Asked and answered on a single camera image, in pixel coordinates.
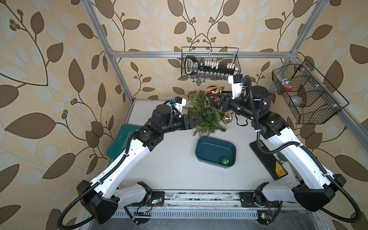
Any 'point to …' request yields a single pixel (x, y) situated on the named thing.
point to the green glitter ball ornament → (224, 161)
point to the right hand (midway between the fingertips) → (212, 94)
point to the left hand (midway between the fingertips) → (197, 117)
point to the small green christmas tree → (212, 119)
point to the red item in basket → (287, 89)
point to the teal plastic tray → (210, 151)
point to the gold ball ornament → (228, 118)
